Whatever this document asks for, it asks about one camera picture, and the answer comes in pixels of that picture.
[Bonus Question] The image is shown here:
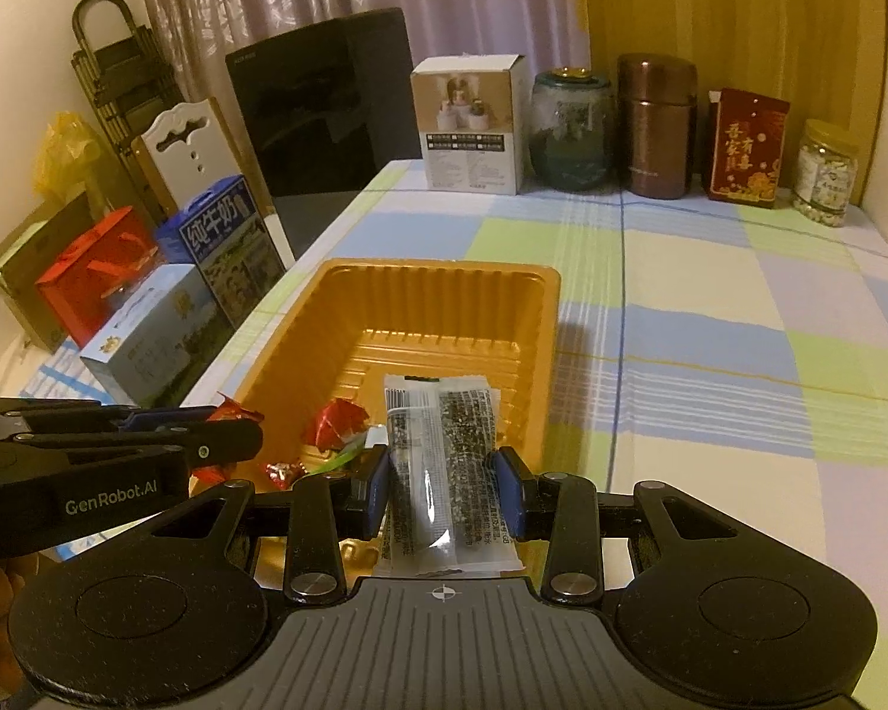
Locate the blue milk carton box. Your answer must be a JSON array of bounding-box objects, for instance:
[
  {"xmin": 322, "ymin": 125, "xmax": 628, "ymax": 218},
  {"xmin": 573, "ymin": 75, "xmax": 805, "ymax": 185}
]
[{"xmin": 155, "ymin": 175, "xmax": 284, "ymax": 328}]

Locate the pale blue carton box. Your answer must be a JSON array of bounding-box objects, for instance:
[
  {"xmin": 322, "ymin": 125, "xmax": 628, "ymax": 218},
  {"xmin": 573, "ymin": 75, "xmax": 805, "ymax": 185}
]
[{"xmin": 80, "ymin": 262, "xmax": 239, "ymax": 409}]

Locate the yellow plastic bag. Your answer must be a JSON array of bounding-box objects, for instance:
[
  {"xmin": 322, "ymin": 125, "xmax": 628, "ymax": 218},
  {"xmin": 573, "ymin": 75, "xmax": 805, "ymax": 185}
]
[{"xmin": 33, "ymin": 111, "xmax": 112, "ymax": 204}]

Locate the white product box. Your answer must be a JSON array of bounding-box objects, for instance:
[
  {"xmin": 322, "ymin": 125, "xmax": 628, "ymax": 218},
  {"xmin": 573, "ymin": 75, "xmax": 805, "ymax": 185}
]
[{"xmin": 410, "ymin": 54, "xmax": 530, "ymax": 195}]

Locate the white carved wooden board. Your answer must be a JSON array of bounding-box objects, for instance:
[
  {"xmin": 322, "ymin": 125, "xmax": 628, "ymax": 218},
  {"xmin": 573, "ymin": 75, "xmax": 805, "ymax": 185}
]
[{"xmin": 131, "ymin": 96, "xmax": 244, "ymax": 227}]

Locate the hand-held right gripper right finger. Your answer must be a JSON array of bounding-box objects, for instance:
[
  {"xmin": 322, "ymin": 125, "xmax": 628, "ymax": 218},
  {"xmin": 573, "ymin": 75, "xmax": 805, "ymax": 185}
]
[{"xmin": 492, "ymin": 447, "xmax": 737, "ymax": 605}]

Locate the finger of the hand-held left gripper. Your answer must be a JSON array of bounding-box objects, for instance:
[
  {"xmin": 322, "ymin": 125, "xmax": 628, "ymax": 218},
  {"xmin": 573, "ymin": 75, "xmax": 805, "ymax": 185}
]
[
  {"xmin": 28, "ymin": 404, "xmax": 220, "ymax": 435},
  {"xmin": 15, "ymin": 417, "xmax": 265, "ymax": 470}
]

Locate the black glossy monitor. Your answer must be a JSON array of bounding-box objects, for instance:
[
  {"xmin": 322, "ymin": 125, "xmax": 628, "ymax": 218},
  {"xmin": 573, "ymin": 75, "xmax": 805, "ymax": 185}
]
[{"xmin": 226, "ymin": 7, "xmax": 424, "ymax": 197}]

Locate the red brown snack packet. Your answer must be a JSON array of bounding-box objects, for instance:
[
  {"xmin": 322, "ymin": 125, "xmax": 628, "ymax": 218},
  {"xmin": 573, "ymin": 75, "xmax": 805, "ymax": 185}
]
[{"xmin": 301, "ymin": 398, "xmax": 371, "ymax": 454}]

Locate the clear plastic jar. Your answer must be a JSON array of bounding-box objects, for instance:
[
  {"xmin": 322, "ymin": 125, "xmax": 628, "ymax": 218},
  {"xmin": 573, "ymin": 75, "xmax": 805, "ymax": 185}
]
[{"xmin": 790, "ymin": 118, "xmax": 860, "ymax": 229}]

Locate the red foil candy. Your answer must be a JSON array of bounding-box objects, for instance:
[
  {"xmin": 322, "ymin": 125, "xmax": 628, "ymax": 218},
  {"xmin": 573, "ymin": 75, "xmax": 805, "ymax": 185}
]
[{"xmin": 192, "ymin": 393, "xmax": 266, "ymax": 485}]

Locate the green candy packet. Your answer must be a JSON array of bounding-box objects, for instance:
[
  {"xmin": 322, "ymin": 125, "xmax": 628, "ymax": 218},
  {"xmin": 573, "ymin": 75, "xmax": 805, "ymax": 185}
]
[{"xmin": 318, "ymin": 444, "xmax": 367, "ymax": 476}]

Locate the brown paper bag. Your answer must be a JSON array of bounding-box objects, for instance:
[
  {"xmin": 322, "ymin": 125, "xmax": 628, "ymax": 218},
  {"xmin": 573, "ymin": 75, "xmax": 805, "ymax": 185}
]
[{"xmin": 0, "ymin": 188, "xmax": 97, "ymax": 354}]

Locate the blue white patterned cloth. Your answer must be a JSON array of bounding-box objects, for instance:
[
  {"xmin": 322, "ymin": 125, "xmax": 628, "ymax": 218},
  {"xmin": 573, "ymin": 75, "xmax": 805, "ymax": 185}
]
[{"xmin": 15, "ymin": 336, "xmax": 115, "ymax": 404}]

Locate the black silver seaweed packet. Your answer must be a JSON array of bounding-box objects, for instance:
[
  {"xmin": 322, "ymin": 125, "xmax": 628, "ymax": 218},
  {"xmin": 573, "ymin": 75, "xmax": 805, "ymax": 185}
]
[{"xmin": 374, "ymin": 373, "xmax": 526, "ymax": 578}]

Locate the orange plastic tray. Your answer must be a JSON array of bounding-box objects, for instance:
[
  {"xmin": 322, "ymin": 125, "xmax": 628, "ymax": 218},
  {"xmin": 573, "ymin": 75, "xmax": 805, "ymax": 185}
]
[{"xmin": 233, "ymin": 259, "xmax": 562, "ymax": 582}]

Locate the red gift box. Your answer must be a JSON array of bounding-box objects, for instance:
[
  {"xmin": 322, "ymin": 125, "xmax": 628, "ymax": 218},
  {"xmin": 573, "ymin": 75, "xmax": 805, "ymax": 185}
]
[{"xmin": 708, "ymin": 87, "xmax": 792, "ymax": 206}]

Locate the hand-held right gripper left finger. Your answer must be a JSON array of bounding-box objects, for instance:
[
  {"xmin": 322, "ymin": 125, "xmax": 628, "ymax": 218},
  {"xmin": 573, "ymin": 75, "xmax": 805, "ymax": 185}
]
[{"xmin": 152, "ymin": 445, "xmax": 393, "ymax": 605}]

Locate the yellow curtain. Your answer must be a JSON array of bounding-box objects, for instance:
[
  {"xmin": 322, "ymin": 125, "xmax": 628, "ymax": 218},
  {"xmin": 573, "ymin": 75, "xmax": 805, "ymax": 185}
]
[{"xmin": 581, "ymin": 0, "xmax": 888, "ymax": 186}]

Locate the checkered tablecloth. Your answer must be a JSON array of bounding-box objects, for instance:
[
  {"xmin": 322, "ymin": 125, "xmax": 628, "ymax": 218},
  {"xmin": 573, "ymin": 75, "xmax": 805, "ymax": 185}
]
[{"xmin": 185, "ymin": 159, "xmax": 888, "ymax": 585}]

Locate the red gift bag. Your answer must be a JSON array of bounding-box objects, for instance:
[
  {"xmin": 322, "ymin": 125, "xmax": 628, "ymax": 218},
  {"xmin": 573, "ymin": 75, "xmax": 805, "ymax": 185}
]
[{"xmin": 34, "ymin": 205, "xmax": 162, "ymax": 348}]

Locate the green glass jar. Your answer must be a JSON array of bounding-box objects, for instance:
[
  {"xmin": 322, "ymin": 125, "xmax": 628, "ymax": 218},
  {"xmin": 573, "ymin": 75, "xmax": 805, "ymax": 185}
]
[{"xmin": 529, "ymin": 68, "xmax": 612, "ymax": 193}]

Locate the brown thermos flask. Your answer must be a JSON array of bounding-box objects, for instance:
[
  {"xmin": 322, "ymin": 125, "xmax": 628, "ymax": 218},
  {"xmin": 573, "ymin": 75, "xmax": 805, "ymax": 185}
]
[{"xmin": 616, "ymin": 53, "xmax": 699, "ymax": 198}]

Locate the dark folding rack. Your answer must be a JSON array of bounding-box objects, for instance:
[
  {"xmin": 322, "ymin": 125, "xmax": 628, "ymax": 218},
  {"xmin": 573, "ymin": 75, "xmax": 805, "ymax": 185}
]
[{"xmin": 70, "ymin": 0, "xmax": 175, "ymax": 164}]

